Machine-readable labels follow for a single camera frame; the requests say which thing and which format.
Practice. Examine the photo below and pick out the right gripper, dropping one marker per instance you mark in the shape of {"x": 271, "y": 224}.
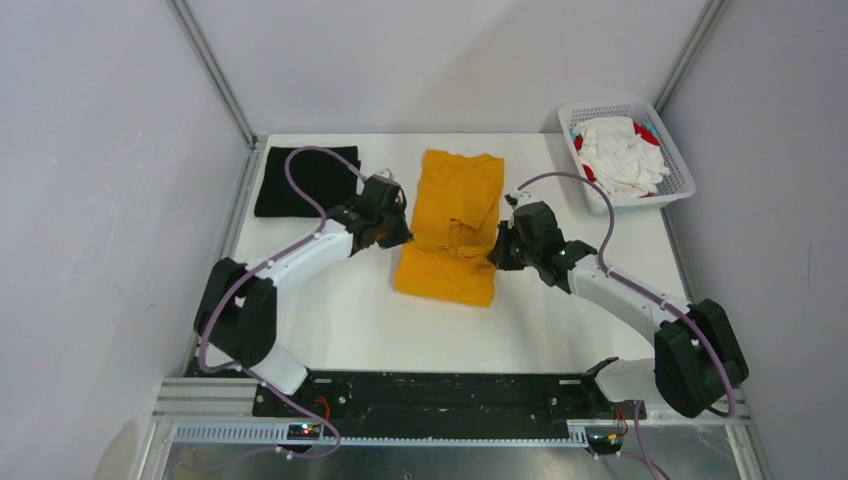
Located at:
{"x": 499, "y": 255}

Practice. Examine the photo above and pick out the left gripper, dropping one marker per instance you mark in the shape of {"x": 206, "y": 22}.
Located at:
{"x": 402, "y": 234}

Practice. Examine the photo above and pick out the yellow t shirt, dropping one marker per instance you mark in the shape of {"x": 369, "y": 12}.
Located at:
{"x": 454, "y": 225}

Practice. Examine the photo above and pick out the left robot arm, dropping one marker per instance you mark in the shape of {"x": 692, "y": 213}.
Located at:
{"x": 237, "y": 319}

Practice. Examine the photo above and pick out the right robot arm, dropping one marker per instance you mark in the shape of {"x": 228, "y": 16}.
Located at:
{"x": 697, "y": 358}

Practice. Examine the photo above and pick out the folded black t shirt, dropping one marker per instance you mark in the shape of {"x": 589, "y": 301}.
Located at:
{"x": 326, "y": 180}

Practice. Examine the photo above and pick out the white t shirt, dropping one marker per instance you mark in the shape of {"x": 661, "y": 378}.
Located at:
{"x": 619, "y": 159}

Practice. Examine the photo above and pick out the white plastic basket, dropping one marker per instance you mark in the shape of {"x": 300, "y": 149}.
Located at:
{"x": 624, "y": 150}

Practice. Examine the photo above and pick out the right controller board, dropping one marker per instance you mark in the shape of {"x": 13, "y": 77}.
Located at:
{"x": 604, "y": 445}

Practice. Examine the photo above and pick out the controller board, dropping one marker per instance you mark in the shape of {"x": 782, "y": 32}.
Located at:
{"x": 604, "y": 445}
{"x": 303, "y": 432}

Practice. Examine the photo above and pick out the left controller board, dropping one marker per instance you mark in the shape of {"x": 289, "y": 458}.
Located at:
{"x": 303, "y": 432}

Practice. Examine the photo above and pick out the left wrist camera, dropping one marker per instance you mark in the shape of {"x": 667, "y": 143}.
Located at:
{"x": 384, "y": 176}

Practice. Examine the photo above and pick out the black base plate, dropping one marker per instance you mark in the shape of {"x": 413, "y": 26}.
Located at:
{"x": 457, "y": 406}

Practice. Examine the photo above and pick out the aluminium frame rail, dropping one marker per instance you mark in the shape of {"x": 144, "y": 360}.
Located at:
{"x": 240, "y": 411}

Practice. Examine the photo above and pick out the left corner aluminium post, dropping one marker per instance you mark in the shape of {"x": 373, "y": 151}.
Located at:
{"x": 204, "y": 53}

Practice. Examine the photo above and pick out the corner aluminium post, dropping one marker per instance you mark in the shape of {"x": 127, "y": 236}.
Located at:
{"x": 204, "y": 53}
{"x": 696, "y": 40}

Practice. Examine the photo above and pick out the right corner aluminium post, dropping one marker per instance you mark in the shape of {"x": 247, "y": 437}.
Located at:
{"x": 696, "y": 40}

